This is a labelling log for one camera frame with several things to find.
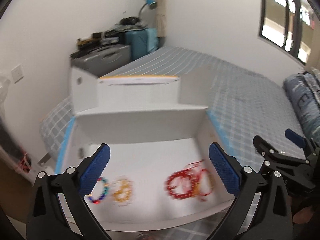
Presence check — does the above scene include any white wall switch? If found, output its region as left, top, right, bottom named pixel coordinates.
left=11, top=64, right=24, bottom=83

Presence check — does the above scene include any beige left curtain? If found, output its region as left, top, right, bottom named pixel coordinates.
left=155, top=0, right=167, bottom=37

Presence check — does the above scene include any grey checked bed sheet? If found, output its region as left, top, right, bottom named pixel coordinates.
left=39, top=45, right=313, bottom=240

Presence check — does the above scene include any grey suitcase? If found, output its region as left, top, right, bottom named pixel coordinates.
left=70, top=44, right=131, bottom=77

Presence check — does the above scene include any multicolour bead bracelet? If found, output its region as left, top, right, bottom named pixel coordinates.
left=87, top=176, right=111, bottom=204

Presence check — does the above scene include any blue yellow cardboard box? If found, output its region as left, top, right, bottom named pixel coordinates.
left=56, top=66, right=233, bottom=232

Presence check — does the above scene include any red bead bracelet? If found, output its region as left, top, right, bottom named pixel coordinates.
left=166, top=169, right=198, bottom=201

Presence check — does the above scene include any folded blue patterned duvet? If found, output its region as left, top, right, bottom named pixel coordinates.
left=283, top=72, right=319, bottom=143

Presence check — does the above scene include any dark framed window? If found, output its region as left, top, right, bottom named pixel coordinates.
left=259, top=0, right=319, bottom=69

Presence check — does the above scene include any blue desk lamp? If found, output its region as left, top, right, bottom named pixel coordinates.
left=138, top=0, right=157, bottom=19

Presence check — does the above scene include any teal suitcase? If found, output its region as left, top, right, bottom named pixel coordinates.
left=125, top=28, right=158, bottom=61

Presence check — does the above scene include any person's right hand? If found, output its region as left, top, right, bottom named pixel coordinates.
left=290, top=197, right=319, bottom=232

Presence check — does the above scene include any yellow amber bead bracelet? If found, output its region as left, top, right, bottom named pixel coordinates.
left=111, top=177, right=135, bottom=203

